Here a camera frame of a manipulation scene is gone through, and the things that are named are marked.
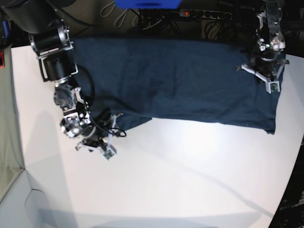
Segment red box at edge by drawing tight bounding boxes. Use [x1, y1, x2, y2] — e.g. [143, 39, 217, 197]
[0, 51, 5, 68]

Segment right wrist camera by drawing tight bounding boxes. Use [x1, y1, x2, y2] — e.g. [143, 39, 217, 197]
[102, 147, 117, 161]

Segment black power strip red switch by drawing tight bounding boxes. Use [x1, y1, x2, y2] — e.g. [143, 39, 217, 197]
[179, 9, 232, 20]

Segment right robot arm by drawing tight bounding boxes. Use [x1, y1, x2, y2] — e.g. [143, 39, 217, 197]
[0, 0, 126, 160]

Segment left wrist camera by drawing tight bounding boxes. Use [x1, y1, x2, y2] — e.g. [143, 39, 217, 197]
[265, 81, 281, 94]

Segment blue handled tool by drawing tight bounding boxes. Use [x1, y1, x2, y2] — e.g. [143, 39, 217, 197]
[2, 20, 10, 39]

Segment blue plastic bin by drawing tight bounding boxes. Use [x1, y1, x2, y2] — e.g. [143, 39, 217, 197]
[115, 0, 181, 9]

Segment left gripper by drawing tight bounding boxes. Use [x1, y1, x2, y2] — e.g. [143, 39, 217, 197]
[236, 57, 290, 83]

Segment green curtain panel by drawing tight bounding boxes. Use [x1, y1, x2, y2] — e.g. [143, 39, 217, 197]
[0, 47, 25, 201]

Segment white looped cable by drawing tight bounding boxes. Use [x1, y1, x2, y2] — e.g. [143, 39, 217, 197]
[99, 0, 141, 30]

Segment dark blue t-shirt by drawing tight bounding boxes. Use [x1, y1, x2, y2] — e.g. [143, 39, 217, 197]
[73, 36, 280, 134]

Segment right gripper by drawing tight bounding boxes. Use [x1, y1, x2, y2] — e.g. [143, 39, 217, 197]
[75, 111, 124, 153]

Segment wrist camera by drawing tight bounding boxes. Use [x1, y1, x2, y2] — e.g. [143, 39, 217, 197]
[102, 147, 117, 161]
[265, 81, 281, 94]

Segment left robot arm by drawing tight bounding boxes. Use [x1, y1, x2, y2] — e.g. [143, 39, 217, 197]
[237, 0, 289, 93]

